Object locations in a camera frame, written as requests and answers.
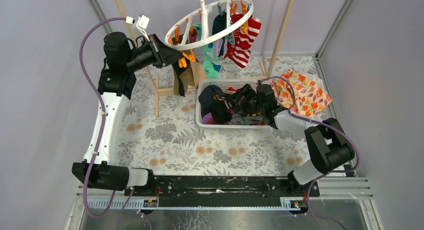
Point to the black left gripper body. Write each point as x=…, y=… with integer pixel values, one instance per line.
x=156, y=50

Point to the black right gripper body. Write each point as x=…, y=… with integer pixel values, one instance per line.
x=254, y=106

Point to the dark navy sock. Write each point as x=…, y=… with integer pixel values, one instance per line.
x=178, y=87

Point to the brown ribbed sock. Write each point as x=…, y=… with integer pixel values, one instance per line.
x=193, y=75

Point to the green and blue sock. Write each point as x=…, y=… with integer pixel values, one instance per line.
x=211, y=63

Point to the black sock with tan stripes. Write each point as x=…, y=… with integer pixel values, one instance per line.
x=220, y=110

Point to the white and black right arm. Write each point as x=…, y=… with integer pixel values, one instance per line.
x=327, y=144

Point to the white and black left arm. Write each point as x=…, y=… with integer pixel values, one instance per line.
x=99, y=168

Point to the white plastic laundry basket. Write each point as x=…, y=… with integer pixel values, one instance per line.
x=224, y=84

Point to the black sock in basket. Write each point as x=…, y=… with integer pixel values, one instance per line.
x=210, y=93

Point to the red white striped sock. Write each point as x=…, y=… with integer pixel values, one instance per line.
x=240, y=51

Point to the orange floral cloth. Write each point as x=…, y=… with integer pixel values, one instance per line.
x=303, y=90

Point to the floral table mat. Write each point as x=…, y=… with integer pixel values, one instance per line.
x=162, y=134

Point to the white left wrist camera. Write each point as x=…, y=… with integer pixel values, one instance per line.
x=139, y=24

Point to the wooden drying rack frame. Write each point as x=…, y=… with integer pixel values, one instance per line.
x=169, y=91

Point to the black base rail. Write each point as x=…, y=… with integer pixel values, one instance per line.
x=220, y=191

